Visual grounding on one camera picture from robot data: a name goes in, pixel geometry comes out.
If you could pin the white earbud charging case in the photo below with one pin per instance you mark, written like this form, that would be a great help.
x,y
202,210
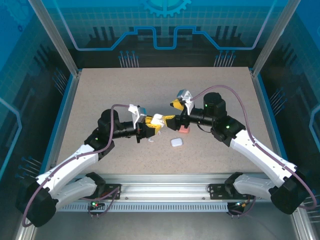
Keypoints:
x,y
176,142
158,119

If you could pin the pink earbud charging case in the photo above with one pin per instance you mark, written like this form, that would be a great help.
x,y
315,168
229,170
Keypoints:
x,y
184,130

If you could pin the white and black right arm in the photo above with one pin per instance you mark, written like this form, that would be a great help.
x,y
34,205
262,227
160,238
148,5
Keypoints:
x,y
262,157

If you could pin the small circuit board with LEDs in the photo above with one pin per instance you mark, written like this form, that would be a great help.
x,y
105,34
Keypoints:
x,y
96,205
240,204

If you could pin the long aluminium base rail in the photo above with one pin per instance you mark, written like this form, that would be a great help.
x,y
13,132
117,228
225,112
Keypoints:
x,y
162,186

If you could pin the aluminium side rail blue strip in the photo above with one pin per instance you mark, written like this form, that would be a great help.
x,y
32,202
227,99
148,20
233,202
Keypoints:
x,y
270,125
68,100

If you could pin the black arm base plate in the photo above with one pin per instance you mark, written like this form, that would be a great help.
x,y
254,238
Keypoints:
x,y
216,191
111,187

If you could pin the aluminium frame post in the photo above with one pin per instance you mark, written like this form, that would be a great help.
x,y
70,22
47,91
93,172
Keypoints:
x,y
272,37
57,37

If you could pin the aluminium frame rail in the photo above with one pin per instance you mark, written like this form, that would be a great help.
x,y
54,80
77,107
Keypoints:
x,y
303,227

